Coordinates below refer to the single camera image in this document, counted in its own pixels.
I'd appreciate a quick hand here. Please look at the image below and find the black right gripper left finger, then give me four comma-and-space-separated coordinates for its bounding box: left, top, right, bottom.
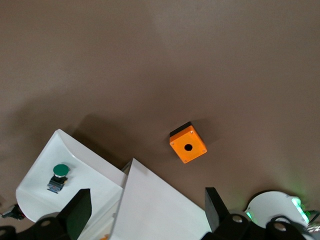
58, 188, 93, 239

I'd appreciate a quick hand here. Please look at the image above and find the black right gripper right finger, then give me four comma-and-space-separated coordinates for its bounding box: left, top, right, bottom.
204, 186, 230, 233

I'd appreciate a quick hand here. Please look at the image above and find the green push button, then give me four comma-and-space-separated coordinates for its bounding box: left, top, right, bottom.
46, 163, 71, 194

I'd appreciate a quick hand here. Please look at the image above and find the white plastic drawer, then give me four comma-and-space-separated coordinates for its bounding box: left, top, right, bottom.
15, 128, 129, 223

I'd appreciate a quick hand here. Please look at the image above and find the white drawer cabinet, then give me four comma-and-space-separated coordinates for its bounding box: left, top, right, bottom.
82, 157, 213, 240

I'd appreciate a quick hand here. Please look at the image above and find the black switch with white face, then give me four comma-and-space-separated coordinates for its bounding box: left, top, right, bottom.
0, 203, 26, 221

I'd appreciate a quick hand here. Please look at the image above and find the orange button enclosure box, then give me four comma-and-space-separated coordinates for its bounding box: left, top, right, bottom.
169, 121, 208, 165

